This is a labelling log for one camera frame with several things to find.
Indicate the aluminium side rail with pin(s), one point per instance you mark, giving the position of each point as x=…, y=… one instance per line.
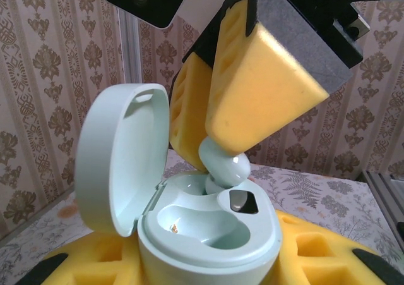
x=388, y=190

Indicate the mint green earbud charging case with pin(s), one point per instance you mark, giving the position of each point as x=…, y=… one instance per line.
x=205, y=259

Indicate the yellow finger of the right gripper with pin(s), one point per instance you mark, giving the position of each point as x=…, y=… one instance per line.
x=259, y=92
x=187, y=114

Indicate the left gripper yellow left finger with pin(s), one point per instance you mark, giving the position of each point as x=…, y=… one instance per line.
x=79, y=275

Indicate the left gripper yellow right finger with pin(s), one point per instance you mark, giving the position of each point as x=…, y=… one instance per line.
x=331, y=266

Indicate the aluminium corner post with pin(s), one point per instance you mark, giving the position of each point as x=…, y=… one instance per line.
x=127, y=51

